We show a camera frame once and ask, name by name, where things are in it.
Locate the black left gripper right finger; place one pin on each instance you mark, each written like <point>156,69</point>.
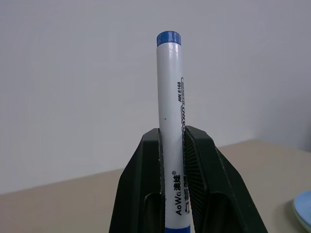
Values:
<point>218,194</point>

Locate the blue capped whiteboard marker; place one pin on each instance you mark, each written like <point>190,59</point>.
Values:
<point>170,97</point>

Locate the light blue plate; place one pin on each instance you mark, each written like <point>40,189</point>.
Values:
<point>305,213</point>

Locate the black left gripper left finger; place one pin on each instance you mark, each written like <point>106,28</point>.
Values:
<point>138,189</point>

